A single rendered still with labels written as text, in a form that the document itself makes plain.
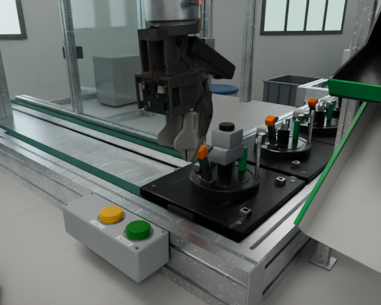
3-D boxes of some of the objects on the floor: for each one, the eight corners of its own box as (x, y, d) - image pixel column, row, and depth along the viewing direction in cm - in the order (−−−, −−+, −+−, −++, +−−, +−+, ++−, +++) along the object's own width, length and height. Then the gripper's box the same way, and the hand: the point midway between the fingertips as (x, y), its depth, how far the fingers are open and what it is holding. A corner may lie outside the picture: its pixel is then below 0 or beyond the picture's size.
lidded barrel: (219, 130, 421) (221, 82, 399) (244, 141, 382) (248, 89, 361) (186, 136, 398) (185, 86, 376) (208, 149, 359) (210, 94, 337)
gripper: (124, 26, 46) (140, 167, 54) (171, 26, 40) (181, 183, 48) (168, 22, 52) (176, 150, 60) (215, 22, 46) (218, 163, 54)
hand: (190, 152), depth 56 cm, fingers closed
